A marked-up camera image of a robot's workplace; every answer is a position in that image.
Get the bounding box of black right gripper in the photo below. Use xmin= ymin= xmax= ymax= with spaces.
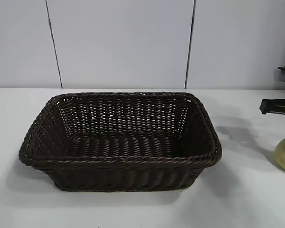
xmin=259 ymin=94 xmax=285 ymax=155

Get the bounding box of pale yellow egg yolk pastry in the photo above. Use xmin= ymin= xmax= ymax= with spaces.
xmin=275 ymin=140 xmax=285 ymax=174

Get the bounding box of dark brown woven basket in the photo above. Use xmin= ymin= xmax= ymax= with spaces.
xmin=18 ymin=91 xmax=223 ymax=192

